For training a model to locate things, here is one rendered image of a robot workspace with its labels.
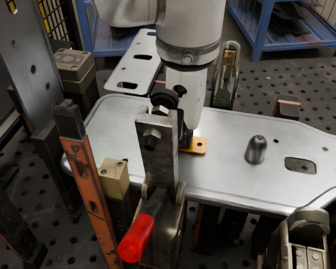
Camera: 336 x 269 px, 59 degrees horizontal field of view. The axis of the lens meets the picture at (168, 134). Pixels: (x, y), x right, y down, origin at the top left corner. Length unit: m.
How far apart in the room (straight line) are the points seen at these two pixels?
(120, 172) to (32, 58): 0.26
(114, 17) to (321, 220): 0.30
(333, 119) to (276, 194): 0.70
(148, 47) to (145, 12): 0.47
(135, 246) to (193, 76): 0.22
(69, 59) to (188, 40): 0.36
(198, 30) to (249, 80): 0.89
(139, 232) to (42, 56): 0.39
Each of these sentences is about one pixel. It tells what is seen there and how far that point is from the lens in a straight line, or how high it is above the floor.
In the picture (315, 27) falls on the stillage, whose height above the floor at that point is 0.16.
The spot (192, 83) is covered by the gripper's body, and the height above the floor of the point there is 1.17.
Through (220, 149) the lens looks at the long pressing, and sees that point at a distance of 0.54.
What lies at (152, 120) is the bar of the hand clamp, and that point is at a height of 1.21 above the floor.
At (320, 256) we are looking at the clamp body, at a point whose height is 1.07.
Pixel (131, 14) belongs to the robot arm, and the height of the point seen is 1.27.
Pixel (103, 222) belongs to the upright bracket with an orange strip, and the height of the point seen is 0.97.
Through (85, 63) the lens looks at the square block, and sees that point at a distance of 0.67.
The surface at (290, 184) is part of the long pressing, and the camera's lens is 0.52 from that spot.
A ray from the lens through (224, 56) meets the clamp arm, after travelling 0.60.
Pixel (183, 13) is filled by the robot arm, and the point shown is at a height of 1.26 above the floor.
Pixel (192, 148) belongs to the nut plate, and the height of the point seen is 1.01.
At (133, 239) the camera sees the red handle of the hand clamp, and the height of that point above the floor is 1.15.
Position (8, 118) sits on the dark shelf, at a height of 1.02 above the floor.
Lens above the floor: 1.40
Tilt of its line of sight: 46 degrees down
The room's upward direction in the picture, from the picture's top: straight up
